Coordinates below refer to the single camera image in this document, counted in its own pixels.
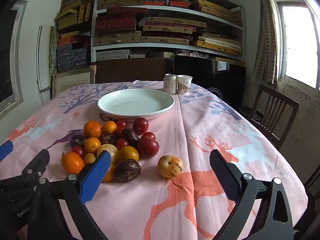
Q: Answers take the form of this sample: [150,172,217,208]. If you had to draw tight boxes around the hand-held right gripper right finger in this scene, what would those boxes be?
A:
[209,149,293,240]

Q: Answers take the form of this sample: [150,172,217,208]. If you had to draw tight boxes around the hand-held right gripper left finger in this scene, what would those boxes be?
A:
[27,151,112,240]

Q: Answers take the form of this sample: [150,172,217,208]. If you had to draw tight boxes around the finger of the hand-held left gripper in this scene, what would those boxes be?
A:
[0,149,50,188]
[0,140,13,162]

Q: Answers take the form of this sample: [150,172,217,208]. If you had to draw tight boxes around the large orange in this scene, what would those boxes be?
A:
[61,152,85,175]

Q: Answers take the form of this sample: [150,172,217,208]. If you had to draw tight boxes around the dark mushroom-like pastry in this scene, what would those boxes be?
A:
[114,159,142,182]

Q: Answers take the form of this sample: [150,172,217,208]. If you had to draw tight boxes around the small mandarin orange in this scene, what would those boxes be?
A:
[83,120,102,138]
[102,121,117,134]
[84,137,102,154]
[102,164,115,182]

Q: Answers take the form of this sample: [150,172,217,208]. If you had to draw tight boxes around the small tan donut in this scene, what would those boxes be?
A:
[157,155,184,178]

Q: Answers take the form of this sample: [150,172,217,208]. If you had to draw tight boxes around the white plate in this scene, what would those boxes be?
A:
[97,88,175,121]

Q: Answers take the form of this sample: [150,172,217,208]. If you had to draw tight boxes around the small tan round fruit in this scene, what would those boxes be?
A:
[84,153,97,165]

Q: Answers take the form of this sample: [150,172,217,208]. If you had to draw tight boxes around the yellow striped pepino melon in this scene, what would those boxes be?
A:
[97,144,119,165]

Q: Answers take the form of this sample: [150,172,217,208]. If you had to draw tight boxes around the yellow-orange citrus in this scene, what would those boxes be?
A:
[117,145,139,163]

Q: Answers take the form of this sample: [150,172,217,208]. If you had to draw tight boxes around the red tomato on cloth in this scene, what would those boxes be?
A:
[137,136,160,158]

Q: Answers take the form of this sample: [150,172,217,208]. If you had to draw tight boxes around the pink printed tablecloth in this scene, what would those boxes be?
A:
[0,80,308,240]

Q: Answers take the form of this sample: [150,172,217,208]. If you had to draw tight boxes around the dark wooden chair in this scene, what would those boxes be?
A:
[244,84,300,150]

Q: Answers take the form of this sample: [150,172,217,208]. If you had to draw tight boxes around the grey framed dark panel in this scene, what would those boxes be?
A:
[0,0,28,115]

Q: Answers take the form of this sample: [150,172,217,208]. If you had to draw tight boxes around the white paper cup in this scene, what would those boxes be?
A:
[177,75,193,95]

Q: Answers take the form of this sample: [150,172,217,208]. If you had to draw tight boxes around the white canvas panels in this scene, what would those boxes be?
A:
[36,24,59,92]

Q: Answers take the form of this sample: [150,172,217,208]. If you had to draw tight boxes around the black flat screen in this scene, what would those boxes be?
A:
[173,55,247,108]

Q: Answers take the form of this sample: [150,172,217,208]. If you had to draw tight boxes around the white drink can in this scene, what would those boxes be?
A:
[163,74,178,95]

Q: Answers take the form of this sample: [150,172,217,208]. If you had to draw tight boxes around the stack of blue patterned boxes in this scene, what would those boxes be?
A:
[56,36,92,73]

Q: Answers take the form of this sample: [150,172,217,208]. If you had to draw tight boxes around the brown board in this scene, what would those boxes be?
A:
[95,58,174,84]

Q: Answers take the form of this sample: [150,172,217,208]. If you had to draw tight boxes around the pink cloth bundle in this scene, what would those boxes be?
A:
[175,50,208,58]

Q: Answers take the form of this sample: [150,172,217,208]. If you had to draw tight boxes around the white metal shelf rack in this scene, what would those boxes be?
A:
[90,0,247,63]

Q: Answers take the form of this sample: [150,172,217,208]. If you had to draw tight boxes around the brick pattern curtain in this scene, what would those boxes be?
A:
[252,0,278,85]

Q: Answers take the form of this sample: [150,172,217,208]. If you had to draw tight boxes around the white framed window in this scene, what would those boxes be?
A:
[271,0,320,90]

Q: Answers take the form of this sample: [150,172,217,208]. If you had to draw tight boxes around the pile of yellow wooden boxes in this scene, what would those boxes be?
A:
[56,0,98,33]

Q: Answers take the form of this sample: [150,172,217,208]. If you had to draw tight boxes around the stack of patterned flat boxes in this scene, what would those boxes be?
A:
[95,0,244,60]

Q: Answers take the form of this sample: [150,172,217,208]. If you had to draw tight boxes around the wire mesh object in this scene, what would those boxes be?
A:
[206,87,224,99]

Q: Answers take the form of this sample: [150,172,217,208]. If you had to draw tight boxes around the wooden picture frame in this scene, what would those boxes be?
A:
[52,66,97,98]

